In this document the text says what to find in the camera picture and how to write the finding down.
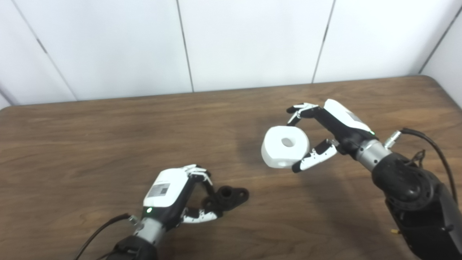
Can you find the round white piece with holes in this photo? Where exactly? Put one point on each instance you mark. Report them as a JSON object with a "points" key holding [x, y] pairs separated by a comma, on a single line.
{"points": [[278, 148]]}

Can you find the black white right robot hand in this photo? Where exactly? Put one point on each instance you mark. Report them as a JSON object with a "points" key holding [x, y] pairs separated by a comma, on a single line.
{"points": [[343, 122]]}

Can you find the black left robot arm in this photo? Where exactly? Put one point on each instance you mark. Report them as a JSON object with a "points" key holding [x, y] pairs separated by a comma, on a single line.
{"points": [[137, 249]]}

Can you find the black flanged holder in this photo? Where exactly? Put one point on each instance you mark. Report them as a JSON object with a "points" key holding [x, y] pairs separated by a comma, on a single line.
{"points": [[234, 196]]}

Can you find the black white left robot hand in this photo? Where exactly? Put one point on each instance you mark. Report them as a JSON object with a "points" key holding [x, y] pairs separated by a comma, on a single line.
{"points": [[166, 187]]}

